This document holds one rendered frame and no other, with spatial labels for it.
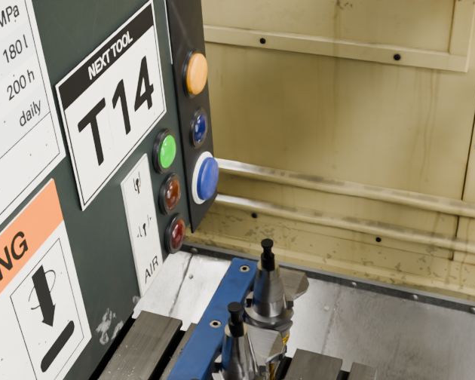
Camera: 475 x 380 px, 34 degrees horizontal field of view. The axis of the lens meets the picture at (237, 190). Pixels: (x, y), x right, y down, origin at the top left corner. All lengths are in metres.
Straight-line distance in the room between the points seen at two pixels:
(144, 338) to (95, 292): 0.98
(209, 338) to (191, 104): 0.50
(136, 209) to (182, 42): 0.10
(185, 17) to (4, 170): 0.18
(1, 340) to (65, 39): 0.13
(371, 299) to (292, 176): 0.30
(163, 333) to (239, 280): 0.42
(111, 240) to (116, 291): 0.03
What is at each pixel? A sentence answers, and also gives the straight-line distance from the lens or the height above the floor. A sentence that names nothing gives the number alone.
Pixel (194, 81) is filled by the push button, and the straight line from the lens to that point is 0.47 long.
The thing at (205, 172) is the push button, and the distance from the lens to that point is 0.51.
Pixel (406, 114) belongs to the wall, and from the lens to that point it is 1.29.
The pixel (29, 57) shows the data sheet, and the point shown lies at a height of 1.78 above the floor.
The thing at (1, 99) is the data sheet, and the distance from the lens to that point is 0.32.
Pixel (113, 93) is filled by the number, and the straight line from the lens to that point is 0.39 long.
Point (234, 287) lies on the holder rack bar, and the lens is 1.00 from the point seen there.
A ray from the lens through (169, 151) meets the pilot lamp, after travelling 0.45.
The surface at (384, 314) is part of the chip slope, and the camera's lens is 1.52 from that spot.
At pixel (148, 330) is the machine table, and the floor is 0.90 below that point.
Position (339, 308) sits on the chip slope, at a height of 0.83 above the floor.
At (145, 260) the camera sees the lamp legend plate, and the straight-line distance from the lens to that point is 0.46.
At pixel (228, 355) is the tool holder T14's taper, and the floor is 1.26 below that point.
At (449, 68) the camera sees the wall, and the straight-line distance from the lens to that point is 1.22.
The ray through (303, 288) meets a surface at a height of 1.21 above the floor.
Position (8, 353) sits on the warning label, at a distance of 0.36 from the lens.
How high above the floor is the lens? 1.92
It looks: 37 degrees down
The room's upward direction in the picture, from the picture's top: 4 degrees counter-clockwise
